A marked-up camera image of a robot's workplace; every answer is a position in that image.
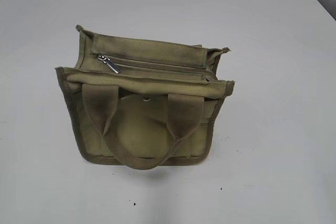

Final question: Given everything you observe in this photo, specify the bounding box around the olive yellow canvas tote bag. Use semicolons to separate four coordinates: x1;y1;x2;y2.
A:
56;25;235;170

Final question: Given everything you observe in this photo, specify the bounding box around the silver metal zipper pull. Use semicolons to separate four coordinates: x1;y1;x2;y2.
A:
97;54;121;73

